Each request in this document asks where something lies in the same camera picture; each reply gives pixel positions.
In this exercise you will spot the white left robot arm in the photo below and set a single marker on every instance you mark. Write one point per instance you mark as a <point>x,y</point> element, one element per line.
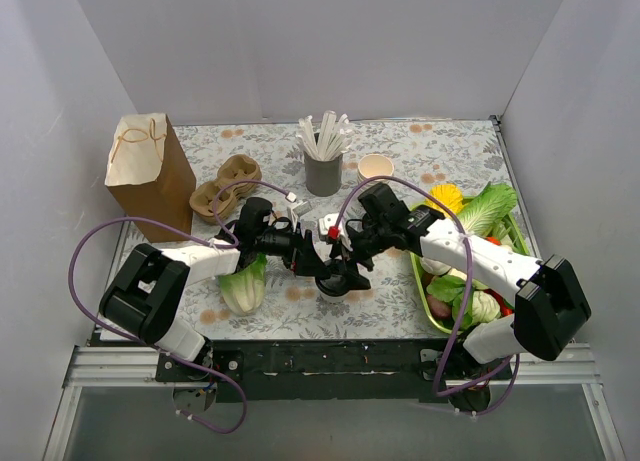
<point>145,294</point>

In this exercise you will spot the aluminium frame rail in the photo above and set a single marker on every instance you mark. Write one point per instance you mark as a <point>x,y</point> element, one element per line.
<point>113,407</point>

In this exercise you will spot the white paper coffee cup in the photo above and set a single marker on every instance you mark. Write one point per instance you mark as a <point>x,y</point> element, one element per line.
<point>328,297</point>

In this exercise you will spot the brown pulp cup carrier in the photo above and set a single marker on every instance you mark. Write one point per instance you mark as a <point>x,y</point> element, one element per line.
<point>217,197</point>

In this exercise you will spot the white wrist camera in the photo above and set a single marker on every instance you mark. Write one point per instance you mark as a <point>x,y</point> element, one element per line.
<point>330,230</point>
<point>296,210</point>

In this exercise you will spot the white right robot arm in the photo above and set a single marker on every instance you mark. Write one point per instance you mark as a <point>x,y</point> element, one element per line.
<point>548,301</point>

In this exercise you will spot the green leafy vegetable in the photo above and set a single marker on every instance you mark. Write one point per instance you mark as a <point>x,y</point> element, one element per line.
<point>449,289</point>

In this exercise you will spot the brown paper bag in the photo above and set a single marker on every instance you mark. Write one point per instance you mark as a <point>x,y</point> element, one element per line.
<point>148,172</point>

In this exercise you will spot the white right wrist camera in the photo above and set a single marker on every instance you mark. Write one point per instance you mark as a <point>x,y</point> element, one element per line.
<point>330,230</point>

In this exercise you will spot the floral table mat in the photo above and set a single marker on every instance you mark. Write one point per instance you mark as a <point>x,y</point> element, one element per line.
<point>424,153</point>

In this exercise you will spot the stack of paper cups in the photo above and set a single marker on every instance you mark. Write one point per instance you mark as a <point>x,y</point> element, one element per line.
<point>372,165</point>

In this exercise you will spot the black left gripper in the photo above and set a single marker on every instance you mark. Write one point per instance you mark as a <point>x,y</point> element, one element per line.
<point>302,253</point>

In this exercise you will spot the purple red onion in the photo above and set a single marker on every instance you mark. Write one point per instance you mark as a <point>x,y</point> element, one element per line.
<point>439,309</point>

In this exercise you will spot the black coffee cup lid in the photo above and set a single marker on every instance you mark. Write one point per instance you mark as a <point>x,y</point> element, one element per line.
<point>334,285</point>

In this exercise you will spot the white wrapped straw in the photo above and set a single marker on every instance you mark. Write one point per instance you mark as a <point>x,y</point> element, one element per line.
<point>340,130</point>
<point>308,138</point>
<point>325,133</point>

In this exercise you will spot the green vegetable tray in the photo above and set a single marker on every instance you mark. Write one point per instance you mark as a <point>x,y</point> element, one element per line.
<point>484,300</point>

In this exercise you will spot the yellow napa cabbage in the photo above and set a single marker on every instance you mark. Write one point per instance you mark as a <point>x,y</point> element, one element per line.
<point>446,198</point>

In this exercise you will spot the green white napa cabbage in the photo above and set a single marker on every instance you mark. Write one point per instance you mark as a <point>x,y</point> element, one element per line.
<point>487,209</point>

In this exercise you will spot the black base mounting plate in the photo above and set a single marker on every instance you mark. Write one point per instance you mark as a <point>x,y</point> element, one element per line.
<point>270,370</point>

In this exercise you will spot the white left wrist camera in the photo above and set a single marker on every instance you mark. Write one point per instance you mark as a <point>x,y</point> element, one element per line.
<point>296,210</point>

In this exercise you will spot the grey straw holder cup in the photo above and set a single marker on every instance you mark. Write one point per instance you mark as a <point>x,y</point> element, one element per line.
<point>323,178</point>

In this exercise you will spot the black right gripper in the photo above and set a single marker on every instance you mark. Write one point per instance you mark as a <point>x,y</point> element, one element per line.
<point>356,242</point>

